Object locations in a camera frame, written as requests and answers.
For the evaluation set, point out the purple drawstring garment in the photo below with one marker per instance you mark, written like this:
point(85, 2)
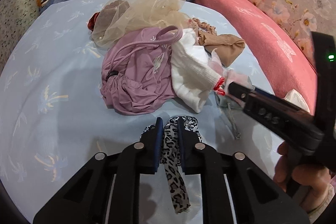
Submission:
point(136, 71)

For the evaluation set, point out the person's right hand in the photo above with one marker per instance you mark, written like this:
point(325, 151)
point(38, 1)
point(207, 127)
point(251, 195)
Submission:
point(317, 178)

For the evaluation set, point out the beige tulle mesh fabric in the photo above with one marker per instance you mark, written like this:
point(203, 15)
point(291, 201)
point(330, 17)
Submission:
point(119, 17)

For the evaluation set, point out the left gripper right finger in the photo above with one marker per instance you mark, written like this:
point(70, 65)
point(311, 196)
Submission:
point(187, 140)

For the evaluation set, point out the pink dotted scrunchie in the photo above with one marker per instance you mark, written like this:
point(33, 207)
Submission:
point(204, 26)

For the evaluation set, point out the dark red scrunchie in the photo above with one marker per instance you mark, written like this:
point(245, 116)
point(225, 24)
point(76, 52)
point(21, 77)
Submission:
point(92, 21)

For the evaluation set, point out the pink blanket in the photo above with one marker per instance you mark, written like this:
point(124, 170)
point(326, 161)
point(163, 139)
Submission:
point(284, 65)

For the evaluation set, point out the white knit sock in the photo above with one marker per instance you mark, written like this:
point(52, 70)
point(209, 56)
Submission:
point(192, 77)

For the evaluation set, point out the tan stocking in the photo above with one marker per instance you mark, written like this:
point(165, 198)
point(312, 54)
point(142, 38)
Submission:
point(228, 47)

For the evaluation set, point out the leopard print fabric strip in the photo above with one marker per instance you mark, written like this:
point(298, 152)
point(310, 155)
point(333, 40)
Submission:
point(171, 160)

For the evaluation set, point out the light blue palm sheet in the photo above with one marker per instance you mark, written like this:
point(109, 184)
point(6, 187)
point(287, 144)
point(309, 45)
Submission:
point(53, 119)

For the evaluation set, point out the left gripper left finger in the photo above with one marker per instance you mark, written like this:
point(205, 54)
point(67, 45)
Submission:
point(152, 138)

